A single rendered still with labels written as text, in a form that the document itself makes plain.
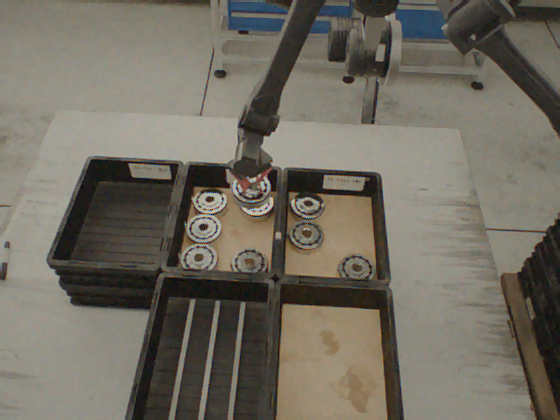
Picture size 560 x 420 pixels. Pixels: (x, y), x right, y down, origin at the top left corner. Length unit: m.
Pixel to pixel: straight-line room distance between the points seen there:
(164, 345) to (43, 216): 0.72
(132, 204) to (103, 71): 2.08
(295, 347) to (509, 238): 1.70
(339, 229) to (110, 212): 0.70
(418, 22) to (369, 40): 1.72
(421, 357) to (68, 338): 0.99
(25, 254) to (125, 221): 0.35
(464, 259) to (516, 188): 1.37
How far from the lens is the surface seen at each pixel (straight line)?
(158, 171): 1.68
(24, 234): 1.89
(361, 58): 1.67
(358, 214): 1.64
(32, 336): 1.67
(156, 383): 1.38
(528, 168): 3.26
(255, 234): 1.57
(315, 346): 1.39
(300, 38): 1.07
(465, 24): 1.08
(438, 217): 1.87
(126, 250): 1.58
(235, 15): 3.28
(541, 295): 2.35
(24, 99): 3.61
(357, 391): 1.36
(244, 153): 1.18
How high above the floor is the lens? 2.09
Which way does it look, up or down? 51 degrees down
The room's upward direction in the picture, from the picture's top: 3 degrees clockwise
